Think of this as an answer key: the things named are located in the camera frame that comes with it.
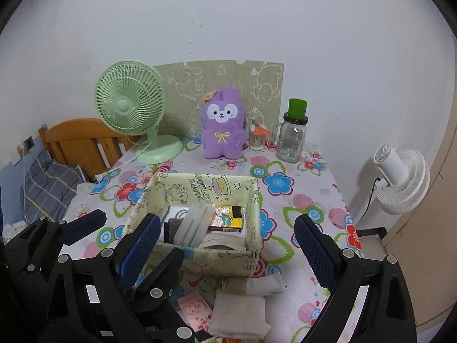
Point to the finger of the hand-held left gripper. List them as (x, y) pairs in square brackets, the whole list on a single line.
[(85, 221), (167, 271)]

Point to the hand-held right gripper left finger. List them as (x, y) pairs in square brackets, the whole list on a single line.
[(141, 246)]

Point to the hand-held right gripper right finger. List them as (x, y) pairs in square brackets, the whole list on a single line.
[(314, 253)]

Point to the pink tissue packet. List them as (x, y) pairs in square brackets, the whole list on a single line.
[(194, 309)]

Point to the cartoon print storage box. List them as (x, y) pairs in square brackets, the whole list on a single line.
[(214, 260)]

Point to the white face mask pack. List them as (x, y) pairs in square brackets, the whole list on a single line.
[(194, 225)]

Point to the grey beige sock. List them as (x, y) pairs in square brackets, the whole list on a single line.
[(257, 286)]

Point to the cream cloth with dark line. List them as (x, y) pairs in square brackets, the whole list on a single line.
[(228, 241)]

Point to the small yellow black printed box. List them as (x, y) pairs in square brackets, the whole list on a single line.
[(226, 219)]

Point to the beige towel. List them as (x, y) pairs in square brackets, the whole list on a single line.
[(239, 314)]

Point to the grey plaid pillow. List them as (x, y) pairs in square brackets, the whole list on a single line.
[(46, 185)]

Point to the wooden headboard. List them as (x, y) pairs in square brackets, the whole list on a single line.
[(78, 146)]

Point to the white standing fan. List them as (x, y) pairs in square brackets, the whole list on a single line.
[(403, 182)]

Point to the glass jar with green lid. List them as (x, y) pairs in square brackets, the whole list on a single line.
[(291, 139)]

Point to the green desk fan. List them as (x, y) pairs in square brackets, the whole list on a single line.
[(125, 107)]

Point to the cotton swab container orange lid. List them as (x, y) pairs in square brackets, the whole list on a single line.
[(257, 142)]

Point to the purple plush toy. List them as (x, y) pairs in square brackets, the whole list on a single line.
[(223, 139)]

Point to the green patterned board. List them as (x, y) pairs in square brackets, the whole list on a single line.
[(264, 78)]

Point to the wall socket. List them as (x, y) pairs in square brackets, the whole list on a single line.
[(30, 143)]

